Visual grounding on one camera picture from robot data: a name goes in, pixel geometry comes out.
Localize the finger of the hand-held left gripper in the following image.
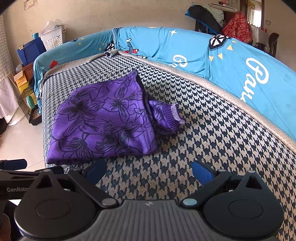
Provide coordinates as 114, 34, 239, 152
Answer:
51, 165, 68, 178
0, 159, 28, 170

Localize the dark wooden chair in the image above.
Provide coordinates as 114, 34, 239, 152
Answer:
268, 32, 280, 57

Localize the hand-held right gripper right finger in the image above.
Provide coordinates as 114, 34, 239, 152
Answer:
180, 160, 267, 208

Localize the white laundry basket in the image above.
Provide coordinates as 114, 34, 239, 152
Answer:
39, 26, 64, 51

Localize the white wall switch panel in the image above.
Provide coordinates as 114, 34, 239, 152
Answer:
23, 0, 39, 11

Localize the checked white curtain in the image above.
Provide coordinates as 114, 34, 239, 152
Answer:
0, 16, 21, 119

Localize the person's left hand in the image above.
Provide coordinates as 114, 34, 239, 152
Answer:
0, 214, 11, 241

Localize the blue airplane print sofa cover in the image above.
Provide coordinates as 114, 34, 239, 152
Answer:
32, 26, 296, 141

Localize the purple floral blouse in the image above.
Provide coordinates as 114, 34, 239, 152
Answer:
46, 70, 187, 166

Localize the brown wooden door frame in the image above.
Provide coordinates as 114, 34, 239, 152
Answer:
239, 0, 265, 29

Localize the dark blue bag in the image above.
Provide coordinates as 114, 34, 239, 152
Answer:
185, 5, 224, 33

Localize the black wire cage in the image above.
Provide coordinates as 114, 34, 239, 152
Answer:
18, 86, 43, 126

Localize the blue storage box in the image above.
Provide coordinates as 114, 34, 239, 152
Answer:
16, 38, 45, 66

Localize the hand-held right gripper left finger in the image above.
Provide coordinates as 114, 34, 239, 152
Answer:
30, 159, 119, 208

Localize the white plastic bag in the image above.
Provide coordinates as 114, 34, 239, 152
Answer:
42, 19, 64, 31

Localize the yellow cardboard box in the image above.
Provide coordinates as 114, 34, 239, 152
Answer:
13, 69, 30, 88

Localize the red floral cloth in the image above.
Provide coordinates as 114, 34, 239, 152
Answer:
221, 12, 253, 44

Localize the small wooden cabinet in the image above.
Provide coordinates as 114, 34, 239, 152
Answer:
23, 62, 36, 80

